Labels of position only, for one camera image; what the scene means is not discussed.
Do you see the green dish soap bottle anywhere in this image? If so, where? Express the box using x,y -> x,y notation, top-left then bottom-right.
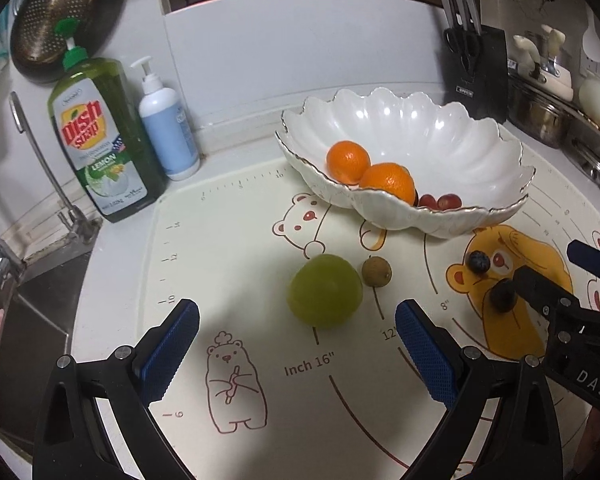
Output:
47,18 -> 166,223

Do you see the white blue pump bottle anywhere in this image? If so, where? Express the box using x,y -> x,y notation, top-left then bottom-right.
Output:
131,56 -> 200,181

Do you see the brown longan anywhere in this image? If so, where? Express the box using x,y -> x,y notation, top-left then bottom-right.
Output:
362,256 -> 392,288

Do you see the person's right hand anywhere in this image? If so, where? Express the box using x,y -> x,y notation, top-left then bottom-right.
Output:
566,408 -> 600,480

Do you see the green apple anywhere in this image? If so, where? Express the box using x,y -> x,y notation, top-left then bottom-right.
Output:
287,254 -> 363,328

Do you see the hanging metal strainer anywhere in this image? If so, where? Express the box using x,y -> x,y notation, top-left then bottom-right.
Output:
10,0 -> 124,84

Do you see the white scalloped bowl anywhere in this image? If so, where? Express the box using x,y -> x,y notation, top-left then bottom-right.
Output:
275,88 -> 535,238

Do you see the cream bear baking mat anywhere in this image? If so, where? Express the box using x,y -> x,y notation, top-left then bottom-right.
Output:
140,151 -> 600,479

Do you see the large orange mandarin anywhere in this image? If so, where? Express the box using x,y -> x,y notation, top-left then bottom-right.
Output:
358,162 -> 417,206

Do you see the dark plum grape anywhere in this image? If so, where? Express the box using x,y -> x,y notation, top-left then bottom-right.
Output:
489,278 -> 518,313

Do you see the black knife block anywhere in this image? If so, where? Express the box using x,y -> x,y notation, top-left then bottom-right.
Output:
442,26 -> 508,124

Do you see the white rice paddle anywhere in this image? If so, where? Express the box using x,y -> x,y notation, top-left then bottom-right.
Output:
582,4 -> 600,63

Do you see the small orange in bowl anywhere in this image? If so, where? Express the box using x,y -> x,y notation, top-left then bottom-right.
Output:
326,140 -> 370,185

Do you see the chrome kitchen faucet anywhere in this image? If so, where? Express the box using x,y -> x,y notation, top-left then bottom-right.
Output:
0,91 -> 102,289

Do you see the cream saucepan stack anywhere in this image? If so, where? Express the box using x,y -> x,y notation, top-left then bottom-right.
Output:
513,24 -> 574,103

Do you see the steel pot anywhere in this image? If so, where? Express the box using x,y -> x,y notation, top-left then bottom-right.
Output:
507,78 -> 573,148

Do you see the blueberry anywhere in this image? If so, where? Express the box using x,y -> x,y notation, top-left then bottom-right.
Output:
466,250 -> 491,275

